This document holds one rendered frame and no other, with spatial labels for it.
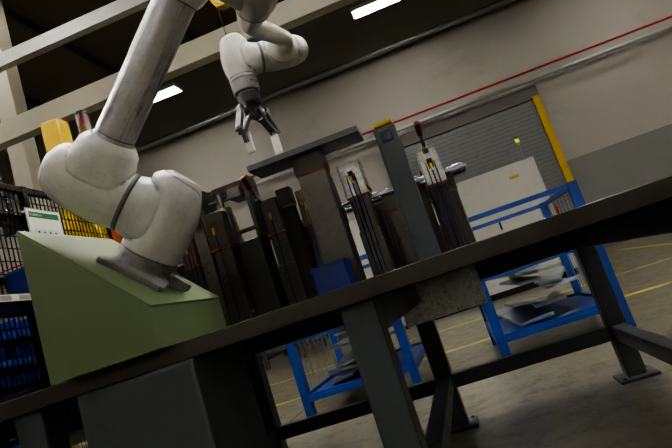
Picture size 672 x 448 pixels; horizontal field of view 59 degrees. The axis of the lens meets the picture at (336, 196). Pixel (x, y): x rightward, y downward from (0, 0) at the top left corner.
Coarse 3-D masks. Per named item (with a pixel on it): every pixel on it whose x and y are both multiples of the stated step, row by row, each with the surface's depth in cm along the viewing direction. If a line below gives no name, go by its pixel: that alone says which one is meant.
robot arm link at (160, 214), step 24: (144, 192) 144; (168, 192) 144; (192, 192) 148; (120, 216) 143; (144, 216) 143; (168, 216) 144; (192, 216) 148; (144, 240) 144; (168, 240) 145; (168, 264) 147
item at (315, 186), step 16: (304, 160) 185; (320, 160) 184; (304, 176) 184; (320, 176) 184; (304, 192) 184; (320, 192) 183; (320, 208) 182; (336, 208) 181; (320, 224) 182; (336, 224) 181; (320, 240) 181; (336, 240) 180; (336, 256) 179; (352, 256) 179
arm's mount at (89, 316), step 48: (48, 240) 142; (96, 240) 165; (48, 288) 135; (96, 288) 132; (144, 288) 140; (192, 288) 162; (48, 336) 133; (96, 336) 131; (144, 336) 129; (192, 336) 144
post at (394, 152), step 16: (384, 128) 182; (384, 144) 181; (400, 144) 180; (384, 160) 181; (400, 160) 180; (400, 176) 179; (400, 192) 178; (416, 192) 177; (400, 208) 178; (416, 208) 177; (416, 224) 176; (416, 240) 176; (432, 240) 175; (432, 256) 174
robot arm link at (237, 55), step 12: (228, 36) 195; (240, 36) 196; (228, 48) 193; (240, 48) 193; (252, 48) 194; (228, 60) 193; (240, 60) 192; (252, 60) 193; (228, 72) 194; (240, 72) 192
